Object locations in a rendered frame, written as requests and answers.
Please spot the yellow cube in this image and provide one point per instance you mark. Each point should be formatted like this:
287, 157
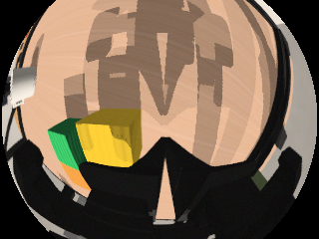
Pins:
112, 136

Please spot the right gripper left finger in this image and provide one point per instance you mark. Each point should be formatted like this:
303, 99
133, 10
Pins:
140, 180

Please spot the orange cube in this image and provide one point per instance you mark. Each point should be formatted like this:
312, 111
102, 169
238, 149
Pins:
75, 176

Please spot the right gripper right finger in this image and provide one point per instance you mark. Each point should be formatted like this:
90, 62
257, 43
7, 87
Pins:
190, 178

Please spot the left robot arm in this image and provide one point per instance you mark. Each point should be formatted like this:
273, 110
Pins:
7, 90

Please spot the grey cup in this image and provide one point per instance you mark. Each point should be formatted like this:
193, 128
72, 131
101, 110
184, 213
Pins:
23, 83

